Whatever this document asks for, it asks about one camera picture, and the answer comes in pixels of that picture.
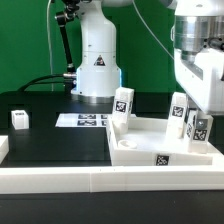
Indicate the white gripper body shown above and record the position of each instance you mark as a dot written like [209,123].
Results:
[199,65]

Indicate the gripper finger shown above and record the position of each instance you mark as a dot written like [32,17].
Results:
[201,120]
[190,115]

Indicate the white square table top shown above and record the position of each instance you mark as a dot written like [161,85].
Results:
[145,144]

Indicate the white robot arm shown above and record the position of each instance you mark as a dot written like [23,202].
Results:
[113,56]

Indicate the white sheet with tag markers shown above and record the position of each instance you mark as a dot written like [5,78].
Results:
[81,120]

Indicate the white U-shaped obstacle fence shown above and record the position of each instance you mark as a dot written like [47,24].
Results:
[108,179]

